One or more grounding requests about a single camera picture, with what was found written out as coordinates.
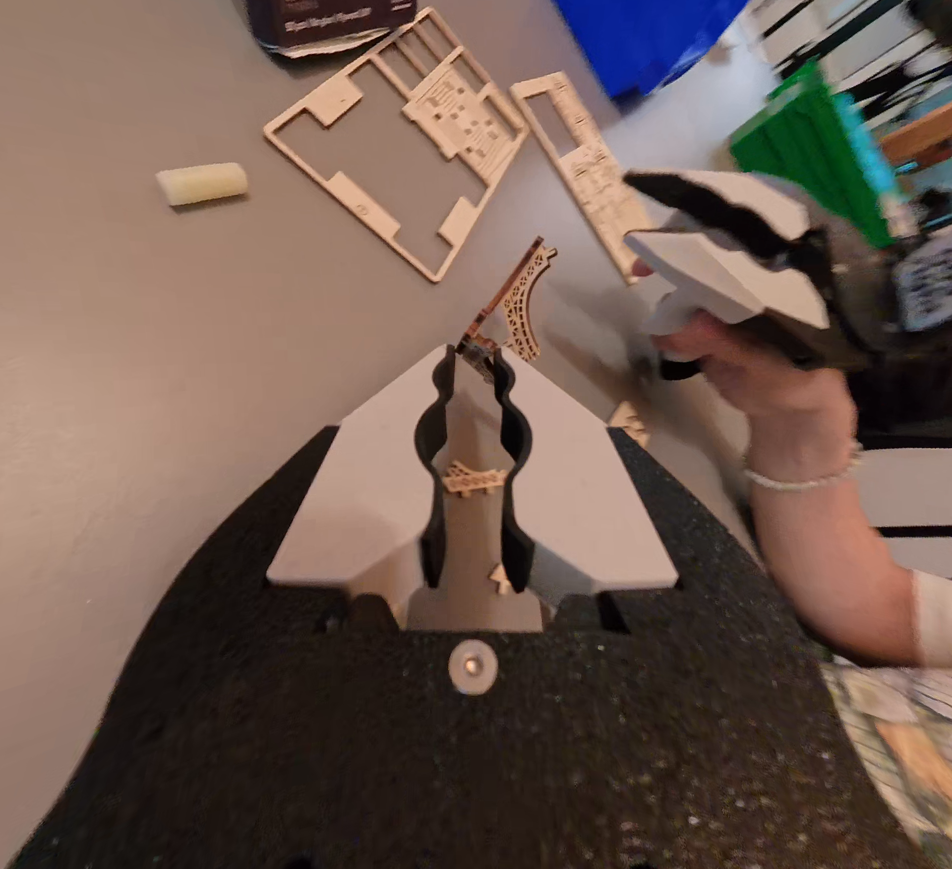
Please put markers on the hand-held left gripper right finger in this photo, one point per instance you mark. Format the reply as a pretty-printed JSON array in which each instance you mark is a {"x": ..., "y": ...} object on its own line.
[{"x": 595, "y": 512}]

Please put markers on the small wooden lattice arch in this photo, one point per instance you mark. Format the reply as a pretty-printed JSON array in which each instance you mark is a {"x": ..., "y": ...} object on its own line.
[{"x": 476, "y": 480}]

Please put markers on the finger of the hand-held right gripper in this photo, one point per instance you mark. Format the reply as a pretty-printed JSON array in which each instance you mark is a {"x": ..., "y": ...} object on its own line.
[
  {"x": 714, "y": 274},
  {"x": 758, "y": 200}
]

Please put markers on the curved wooden lattice leg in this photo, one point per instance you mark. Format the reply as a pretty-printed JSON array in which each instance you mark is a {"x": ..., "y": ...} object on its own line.
[{"x": 520, "y": 345}]

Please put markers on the thin wooden lattice panel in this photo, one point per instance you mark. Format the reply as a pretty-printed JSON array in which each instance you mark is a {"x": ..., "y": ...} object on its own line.
[{"x": 512, "y": 283}]

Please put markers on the person's right forearm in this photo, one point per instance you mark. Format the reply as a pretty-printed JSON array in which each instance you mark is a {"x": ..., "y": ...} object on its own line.
[{"x": 825, "y": 571}]

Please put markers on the grey desk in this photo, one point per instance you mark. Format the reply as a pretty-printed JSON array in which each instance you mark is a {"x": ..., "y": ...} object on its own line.
[{"x": 149, "y": 363}]

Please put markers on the person's right hand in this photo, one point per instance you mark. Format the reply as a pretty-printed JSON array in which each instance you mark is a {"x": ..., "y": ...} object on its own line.
[{"x": 788, "y": 408}]

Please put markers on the square wooden plate with holes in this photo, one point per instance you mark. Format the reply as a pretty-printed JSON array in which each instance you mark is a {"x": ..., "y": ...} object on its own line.
[{"x": 628, "y": 423}]

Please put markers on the person's printed white shirt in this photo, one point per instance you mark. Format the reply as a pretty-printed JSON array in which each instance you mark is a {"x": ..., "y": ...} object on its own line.
[{"x": 892, "y": 735}]

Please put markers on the cream foam block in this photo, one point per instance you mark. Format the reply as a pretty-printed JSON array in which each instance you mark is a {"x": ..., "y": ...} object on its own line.
[{"x": 201, "y": 183}]

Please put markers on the narrow wooden parts sheet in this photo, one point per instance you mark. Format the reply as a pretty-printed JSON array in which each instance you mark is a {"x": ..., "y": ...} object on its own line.
[{"x": 602, "y": 177}]

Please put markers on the wide wooden parts sheet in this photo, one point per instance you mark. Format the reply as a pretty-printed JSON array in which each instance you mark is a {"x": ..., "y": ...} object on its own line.
[{"x": 461, "y": 118}]

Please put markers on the large green plastic bin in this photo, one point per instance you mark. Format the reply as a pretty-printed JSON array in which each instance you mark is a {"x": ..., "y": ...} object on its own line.
[{"x": 811, "y": 140}]

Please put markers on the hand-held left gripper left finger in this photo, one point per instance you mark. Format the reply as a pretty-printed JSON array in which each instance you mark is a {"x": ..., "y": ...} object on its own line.
[{"x": 357, "y": 504}]

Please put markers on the small wooden piece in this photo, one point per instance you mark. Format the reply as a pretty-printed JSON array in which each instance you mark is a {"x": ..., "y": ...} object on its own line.
[{"x": 500, "y": 580}]

